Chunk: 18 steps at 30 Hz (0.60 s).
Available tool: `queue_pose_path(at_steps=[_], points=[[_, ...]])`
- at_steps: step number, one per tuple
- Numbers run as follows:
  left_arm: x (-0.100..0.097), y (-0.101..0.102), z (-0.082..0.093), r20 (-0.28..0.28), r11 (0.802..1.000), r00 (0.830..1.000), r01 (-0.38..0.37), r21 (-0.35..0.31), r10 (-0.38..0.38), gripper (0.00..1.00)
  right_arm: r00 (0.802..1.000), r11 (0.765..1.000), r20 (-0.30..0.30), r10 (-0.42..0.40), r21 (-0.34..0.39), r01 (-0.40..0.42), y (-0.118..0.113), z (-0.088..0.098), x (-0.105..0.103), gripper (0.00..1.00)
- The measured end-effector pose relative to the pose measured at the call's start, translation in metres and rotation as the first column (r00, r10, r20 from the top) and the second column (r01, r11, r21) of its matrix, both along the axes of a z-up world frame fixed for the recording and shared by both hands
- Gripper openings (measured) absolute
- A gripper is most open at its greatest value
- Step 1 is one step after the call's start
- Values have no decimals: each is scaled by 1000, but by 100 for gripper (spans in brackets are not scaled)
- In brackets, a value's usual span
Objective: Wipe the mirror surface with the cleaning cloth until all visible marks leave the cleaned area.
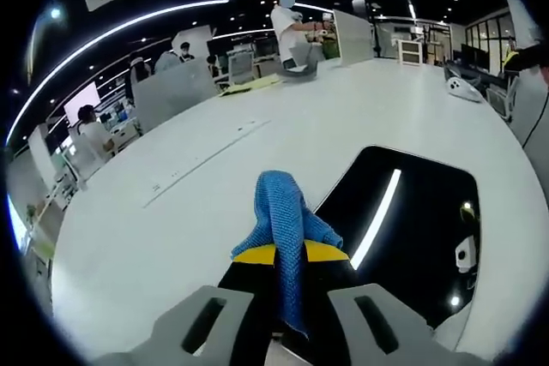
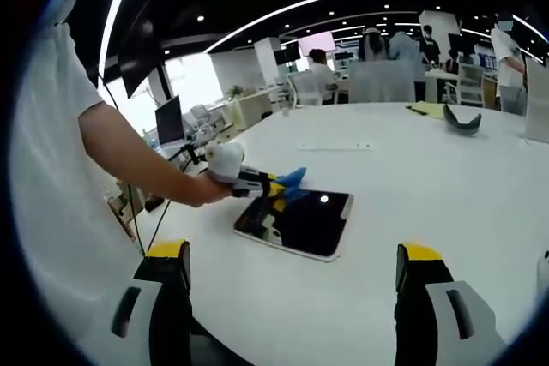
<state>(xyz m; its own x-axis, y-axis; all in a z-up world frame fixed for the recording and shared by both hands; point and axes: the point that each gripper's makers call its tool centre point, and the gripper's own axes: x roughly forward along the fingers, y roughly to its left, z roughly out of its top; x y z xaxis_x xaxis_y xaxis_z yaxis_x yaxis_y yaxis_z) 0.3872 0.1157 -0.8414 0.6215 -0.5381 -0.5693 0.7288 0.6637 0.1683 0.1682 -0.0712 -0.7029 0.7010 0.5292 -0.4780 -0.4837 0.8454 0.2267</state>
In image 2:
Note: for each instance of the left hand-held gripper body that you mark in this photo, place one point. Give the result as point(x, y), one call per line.
point(225, 160)

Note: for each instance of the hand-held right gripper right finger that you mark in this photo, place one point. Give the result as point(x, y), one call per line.
point(418, 297)

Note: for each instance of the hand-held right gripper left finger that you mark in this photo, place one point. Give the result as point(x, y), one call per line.
point(171, 297)

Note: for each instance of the blue cleaning cloth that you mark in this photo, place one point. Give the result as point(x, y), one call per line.
point(293, 179)

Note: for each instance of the black tablet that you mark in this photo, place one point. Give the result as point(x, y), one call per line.
point(313, 220)

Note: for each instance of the person's left hand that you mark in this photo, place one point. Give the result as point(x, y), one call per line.
point(210, 192)

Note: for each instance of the black computer monitor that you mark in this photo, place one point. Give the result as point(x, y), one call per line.
point(169, 121)

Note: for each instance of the white office chair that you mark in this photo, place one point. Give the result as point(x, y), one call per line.
point(305, 88)

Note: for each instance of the dark hanging screen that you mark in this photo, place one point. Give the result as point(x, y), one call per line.
point(139, 61)

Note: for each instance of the large grey partition panel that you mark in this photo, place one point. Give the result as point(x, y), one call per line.
point(381, 83)

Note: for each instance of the grey headset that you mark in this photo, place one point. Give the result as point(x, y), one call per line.
point(461, 124)

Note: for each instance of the yellow paper sheet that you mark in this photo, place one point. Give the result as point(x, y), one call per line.
point(426, 109)

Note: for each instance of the grey desk divider panel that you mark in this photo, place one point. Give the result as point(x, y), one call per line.
point(538, 104)

